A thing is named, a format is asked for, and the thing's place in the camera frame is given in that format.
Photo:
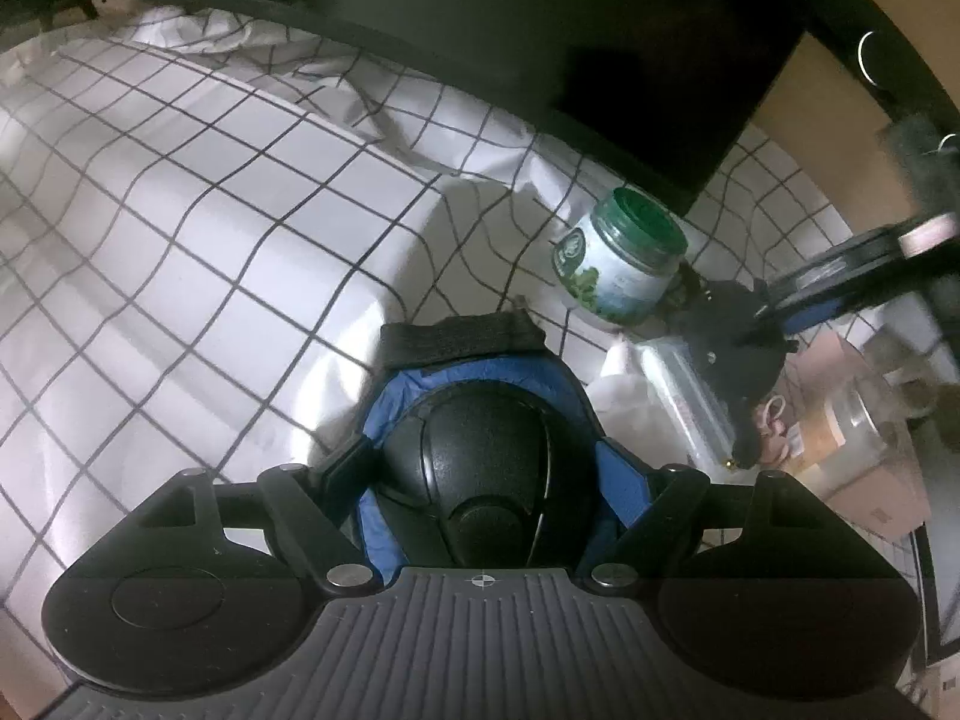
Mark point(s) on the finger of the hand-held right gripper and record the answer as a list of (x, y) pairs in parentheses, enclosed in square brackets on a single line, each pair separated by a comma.
[(870, 249), (810, 307)]

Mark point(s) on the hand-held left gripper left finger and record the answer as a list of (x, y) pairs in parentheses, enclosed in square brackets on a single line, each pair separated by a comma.
[(367, 521)]

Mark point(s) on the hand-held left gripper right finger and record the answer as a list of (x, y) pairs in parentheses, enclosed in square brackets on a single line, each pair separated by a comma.
[(630, 495)]

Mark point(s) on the black plush object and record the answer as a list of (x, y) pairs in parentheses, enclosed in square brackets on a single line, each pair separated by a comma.
[(727, 360)]

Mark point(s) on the pink cardboard box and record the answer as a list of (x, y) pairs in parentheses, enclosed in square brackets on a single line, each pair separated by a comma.
[(877, 499)]

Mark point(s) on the pink soft item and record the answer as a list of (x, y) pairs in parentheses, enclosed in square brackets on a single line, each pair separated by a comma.
[(776, 435)]

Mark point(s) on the white tissue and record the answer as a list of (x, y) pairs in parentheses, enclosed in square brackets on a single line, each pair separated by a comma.
[(622, 390)]

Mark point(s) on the clear plastic packet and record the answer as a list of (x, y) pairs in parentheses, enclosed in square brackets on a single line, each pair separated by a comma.
[(675, 390)]

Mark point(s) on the clear jar with flower label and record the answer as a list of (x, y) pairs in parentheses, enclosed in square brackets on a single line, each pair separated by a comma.
[(862, 427)]

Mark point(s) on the jar with green lid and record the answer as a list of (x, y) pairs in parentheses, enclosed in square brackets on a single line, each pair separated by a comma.
[(615, 277)]

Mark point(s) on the white checkered tablecloth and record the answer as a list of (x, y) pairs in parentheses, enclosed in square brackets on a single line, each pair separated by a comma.
[(187, 240)]

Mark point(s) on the computer monitor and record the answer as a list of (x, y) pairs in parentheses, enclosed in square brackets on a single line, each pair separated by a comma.
[(525, 30)]

